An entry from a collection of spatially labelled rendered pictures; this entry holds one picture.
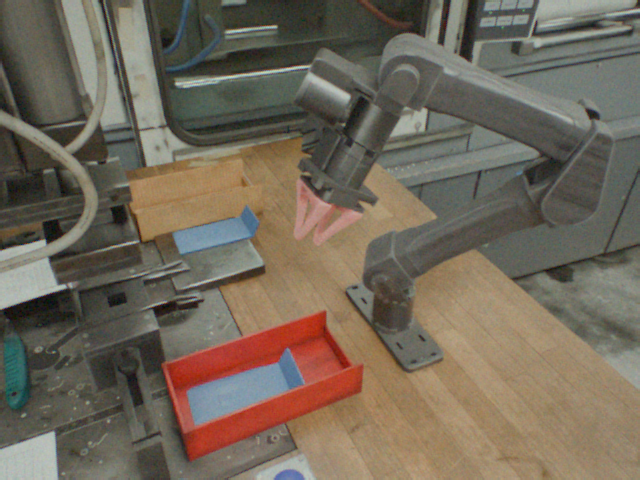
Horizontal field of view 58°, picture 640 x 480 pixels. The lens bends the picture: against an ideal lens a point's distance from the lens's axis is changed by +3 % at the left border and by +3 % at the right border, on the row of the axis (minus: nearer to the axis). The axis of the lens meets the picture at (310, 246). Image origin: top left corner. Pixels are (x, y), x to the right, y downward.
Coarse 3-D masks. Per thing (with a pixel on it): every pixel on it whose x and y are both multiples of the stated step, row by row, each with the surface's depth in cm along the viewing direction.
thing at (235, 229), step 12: (252, 216) 107; (192, 228) 108; (204, 228) 108; (216, 228) 108; (228, 228) 108; (240, 228) 108; (252, 228) 106; (180, 240) 105; (192, 240) 105; (204, 240) 105; (216, 240) 105; (228, 240) 105; (180, 252) 102
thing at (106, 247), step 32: (0, 192) 70; (32, 192) 72; (64, 192) 70; (96, 192) 70; (128, 192) 71; (0, 224) 67; (64, 224) 69; (96, 224) 71; (128, 224) 71; (64, 256) 66; (96, 256) 67; (128, 256) 69
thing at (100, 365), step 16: (112, 304) 85; (160, 336) 79; (112, 352) 77; (144, 352) 80; (160, 352) 81; (96, 368) 78; (112, 368) 79; (144, 368) 81; (160, 368) 83; (96, 384) 79; (112, 384) 81
